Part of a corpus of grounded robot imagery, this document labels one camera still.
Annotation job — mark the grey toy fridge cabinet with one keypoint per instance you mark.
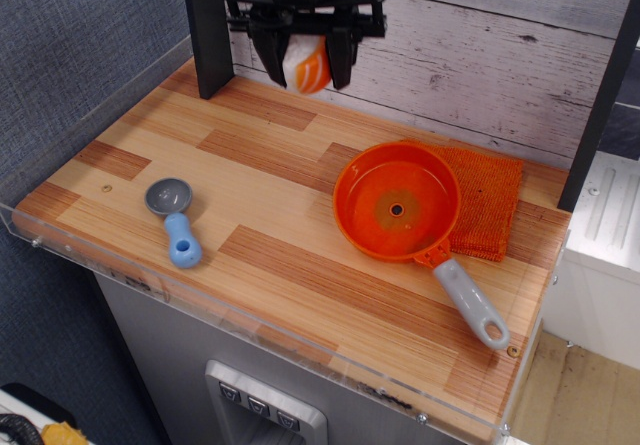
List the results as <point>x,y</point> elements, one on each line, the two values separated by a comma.
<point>171,348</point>

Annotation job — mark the orange knitted cloth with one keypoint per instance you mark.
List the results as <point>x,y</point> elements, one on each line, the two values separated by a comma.
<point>489,187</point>

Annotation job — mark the white ribbed side unit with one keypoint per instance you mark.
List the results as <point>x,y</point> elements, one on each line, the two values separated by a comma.
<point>593,299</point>

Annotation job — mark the black right upright post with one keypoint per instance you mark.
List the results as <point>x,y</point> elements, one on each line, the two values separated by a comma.
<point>613,77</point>

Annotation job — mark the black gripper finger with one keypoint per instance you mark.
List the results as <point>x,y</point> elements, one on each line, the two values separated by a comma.
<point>271,42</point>
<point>341,50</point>

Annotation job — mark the clear acrylic edge guard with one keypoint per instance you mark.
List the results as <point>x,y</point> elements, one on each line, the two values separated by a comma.
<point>262,163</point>

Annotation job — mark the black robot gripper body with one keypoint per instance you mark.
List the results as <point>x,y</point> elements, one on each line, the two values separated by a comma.
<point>365,18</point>

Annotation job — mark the grey and blue toy spoon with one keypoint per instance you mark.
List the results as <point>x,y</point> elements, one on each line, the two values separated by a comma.
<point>169,198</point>

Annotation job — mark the yellow object bottom left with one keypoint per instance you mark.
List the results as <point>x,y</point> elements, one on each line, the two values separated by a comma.
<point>62,434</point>

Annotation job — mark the orange toy frying pan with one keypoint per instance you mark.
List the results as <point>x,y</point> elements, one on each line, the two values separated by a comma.
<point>398,202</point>

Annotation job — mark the silver dispenser button panel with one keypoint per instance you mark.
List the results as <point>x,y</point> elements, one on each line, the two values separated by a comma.
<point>250,411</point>

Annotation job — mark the salmon nigiri sushi toy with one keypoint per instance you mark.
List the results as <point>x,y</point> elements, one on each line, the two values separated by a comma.
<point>306,65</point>

